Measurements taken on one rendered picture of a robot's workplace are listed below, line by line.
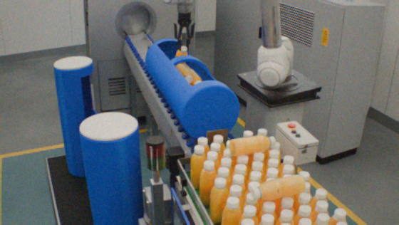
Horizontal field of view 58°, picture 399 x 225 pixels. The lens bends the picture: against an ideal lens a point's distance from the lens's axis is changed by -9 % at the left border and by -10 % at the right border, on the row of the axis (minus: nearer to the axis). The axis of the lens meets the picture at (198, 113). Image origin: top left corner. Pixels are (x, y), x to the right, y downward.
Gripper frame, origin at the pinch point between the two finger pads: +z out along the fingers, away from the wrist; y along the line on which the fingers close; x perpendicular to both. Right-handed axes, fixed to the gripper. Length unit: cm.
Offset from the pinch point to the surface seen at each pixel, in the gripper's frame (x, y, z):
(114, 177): 66, 52, 42
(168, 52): -21.3, 4.0, 10.3
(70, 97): -40, 70, 43
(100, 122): 48, 55, 21
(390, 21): -85, -253, 2
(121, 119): 48, 45, 21
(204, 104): 66, 9, 10
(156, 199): 113, 42, 22
